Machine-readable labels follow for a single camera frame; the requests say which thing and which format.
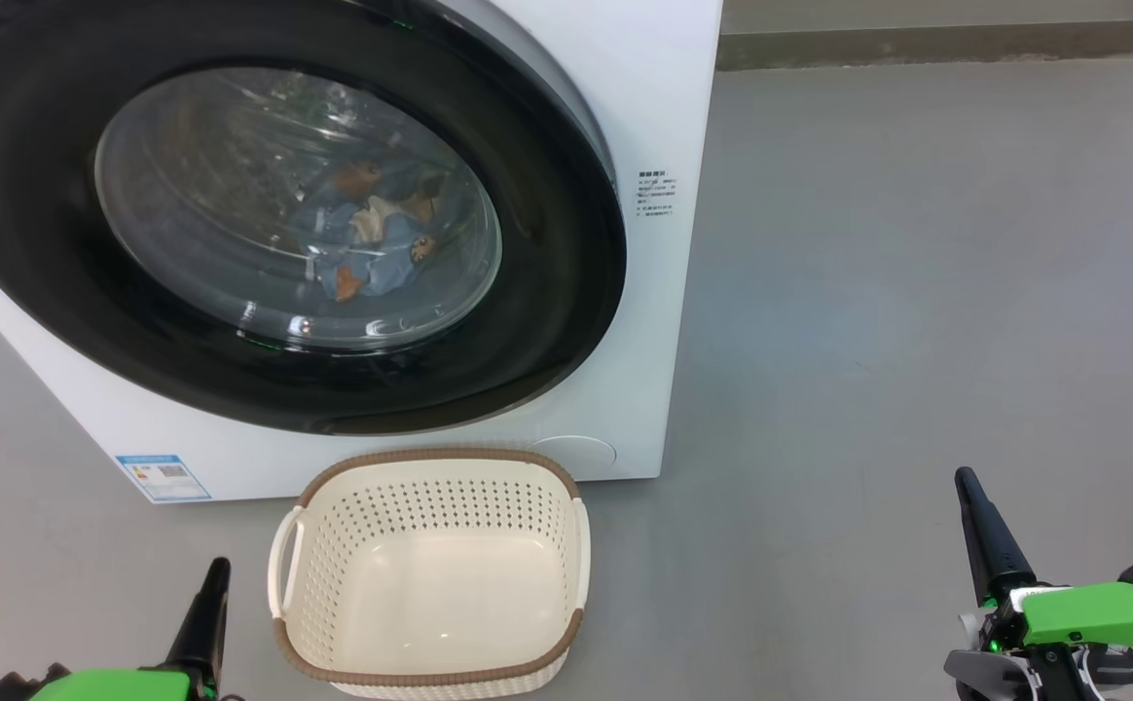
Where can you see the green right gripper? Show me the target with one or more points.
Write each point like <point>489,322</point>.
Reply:
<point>1092,613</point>

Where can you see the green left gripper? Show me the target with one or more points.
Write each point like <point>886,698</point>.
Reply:
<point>119,686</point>

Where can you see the blue and cream cartoon garment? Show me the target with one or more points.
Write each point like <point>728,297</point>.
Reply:
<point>382,258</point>

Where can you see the round black washing machine door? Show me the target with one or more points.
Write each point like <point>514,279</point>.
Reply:
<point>547,292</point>

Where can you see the blue cartoon print garment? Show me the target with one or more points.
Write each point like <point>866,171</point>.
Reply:
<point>425,185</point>

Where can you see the cream perforated laundry basket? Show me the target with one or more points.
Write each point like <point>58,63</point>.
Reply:
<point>430,594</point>

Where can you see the white front-load washing machine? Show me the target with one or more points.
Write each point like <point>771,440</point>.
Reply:
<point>664,117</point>

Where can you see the blue energy label sticker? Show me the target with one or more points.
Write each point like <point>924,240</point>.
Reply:
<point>163,477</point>

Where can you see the dark skirting board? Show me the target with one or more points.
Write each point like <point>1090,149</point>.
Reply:
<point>917,47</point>

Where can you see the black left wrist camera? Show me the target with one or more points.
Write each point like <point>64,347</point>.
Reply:
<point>12,686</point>

